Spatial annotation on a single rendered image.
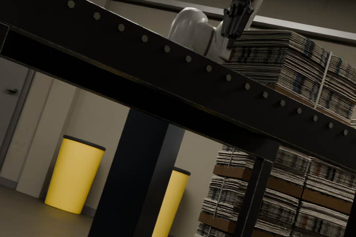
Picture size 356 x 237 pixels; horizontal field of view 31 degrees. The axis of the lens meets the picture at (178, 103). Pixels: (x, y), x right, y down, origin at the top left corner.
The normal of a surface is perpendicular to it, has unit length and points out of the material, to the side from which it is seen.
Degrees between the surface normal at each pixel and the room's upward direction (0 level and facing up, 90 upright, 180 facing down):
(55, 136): 90
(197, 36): 91
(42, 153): 90
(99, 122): 90
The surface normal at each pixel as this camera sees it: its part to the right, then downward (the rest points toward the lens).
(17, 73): -0.33, -0.24
